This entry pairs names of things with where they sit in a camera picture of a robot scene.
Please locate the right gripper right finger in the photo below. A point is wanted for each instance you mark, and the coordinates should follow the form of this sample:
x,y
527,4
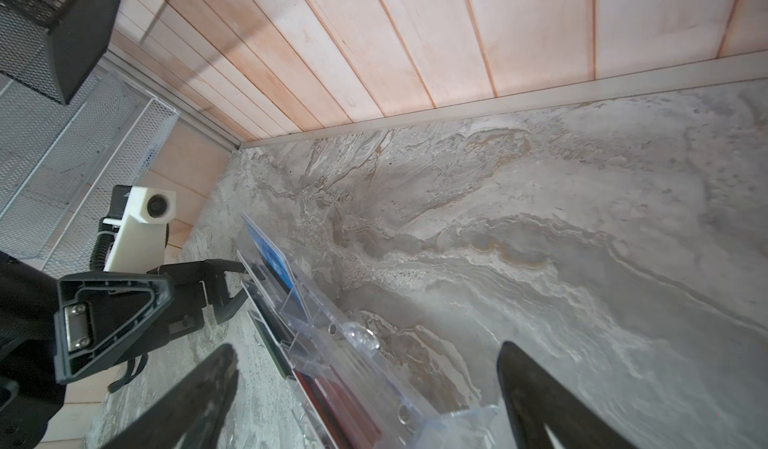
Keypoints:
x,y
542,412

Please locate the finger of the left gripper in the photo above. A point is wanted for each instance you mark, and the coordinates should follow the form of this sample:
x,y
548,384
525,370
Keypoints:
x,y
204,287
107,318

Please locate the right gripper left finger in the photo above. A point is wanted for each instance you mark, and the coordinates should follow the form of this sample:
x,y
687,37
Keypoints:
x,y
191,414

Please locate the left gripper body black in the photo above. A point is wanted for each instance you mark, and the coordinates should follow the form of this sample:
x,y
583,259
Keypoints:
x,y
30,393

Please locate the blue card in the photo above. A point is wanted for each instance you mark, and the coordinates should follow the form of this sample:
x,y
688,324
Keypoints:
x,y
270,266

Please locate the teal VIP card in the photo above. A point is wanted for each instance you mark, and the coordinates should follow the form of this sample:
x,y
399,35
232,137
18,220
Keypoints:
x,y
272,347

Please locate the red card on stand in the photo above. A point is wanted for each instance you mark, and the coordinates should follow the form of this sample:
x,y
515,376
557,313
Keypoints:
x,y
347,422

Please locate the clear acrylic card stand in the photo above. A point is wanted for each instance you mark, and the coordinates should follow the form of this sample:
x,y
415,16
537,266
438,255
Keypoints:
x,y
337,347

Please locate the black mesh basket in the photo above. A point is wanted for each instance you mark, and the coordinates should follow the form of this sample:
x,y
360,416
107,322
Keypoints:
x,y
52,46

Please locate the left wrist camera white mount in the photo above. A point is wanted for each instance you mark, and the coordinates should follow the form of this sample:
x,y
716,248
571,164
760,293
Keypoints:
x,y
141,217

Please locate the white wire mesh shelf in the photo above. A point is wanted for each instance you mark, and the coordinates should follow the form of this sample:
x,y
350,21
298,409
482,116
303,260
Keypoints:
x,y
59,165

